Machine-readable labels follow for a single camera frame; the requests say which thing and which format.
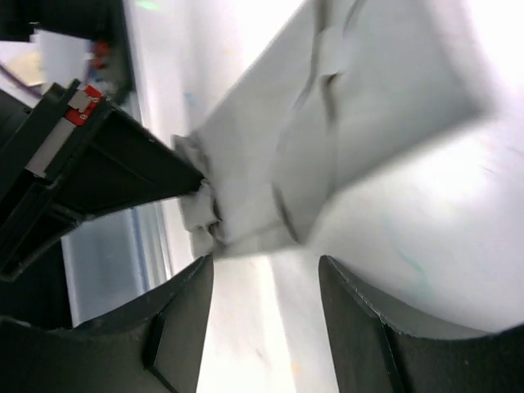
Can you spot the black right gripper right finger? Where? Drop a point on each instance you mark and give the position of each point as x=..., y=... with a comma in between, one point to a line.
x=381, y=344

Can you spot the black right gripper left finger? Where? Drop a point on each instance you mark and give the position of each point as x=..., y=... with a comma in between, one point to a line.
x=153, y=343

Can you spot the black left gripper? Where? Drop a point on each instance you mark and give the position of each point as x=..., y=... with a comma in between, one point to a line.
x=75, y=157

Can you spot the grey underwear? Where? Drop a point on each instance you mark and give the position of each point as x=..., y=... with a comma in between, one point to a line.
x=341, y=88

